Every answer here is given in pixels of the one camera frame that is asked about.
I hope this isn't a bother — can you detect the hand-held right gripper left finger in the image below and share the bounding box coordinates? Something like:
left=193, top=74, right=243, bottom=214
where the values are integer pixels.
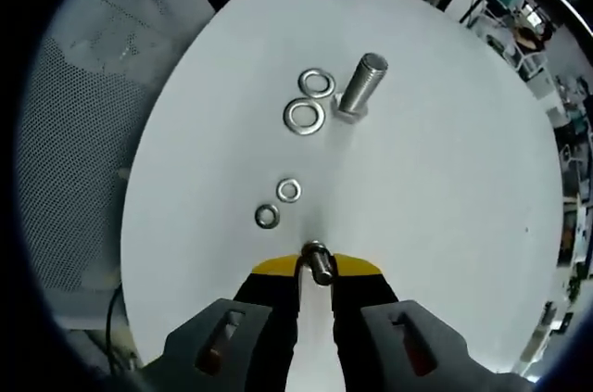
left=161, top=252, right=302, bottom=392

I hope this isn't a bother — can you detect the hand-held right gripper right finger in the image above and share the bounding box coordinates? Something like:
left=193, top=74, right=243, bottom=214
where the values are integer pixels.
left=329, top=252, right=470, bottom=392

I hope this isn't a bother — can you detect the small threaded stud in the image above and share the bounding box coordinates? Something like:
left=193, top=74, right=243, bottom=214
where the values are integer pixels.
left=309, top=247, right=336, bottom=286

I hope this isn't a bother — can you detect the large steel washer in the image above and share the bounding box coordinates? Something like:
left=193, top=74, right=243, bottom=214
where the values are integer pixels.
left=283, top=96, right=327, bottom=136
left=297, top=68, right=336, bottom=99

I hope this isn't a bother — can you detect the large threaded stud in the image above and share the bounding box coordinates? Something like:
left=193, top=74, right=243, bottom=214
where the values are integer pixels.
left=330, top=52, right=389, bottom=124

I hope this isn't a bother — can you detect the grey mesh chair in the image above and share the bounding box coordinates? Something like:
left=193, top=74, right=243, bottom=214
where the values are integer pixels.
left=18, top=0, right=220, bottom=292

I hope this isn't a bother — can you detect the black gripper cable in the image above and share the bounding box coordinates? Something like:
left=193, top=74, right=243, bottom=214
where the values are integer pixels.
left=105, top=288, right=140, bottom=371

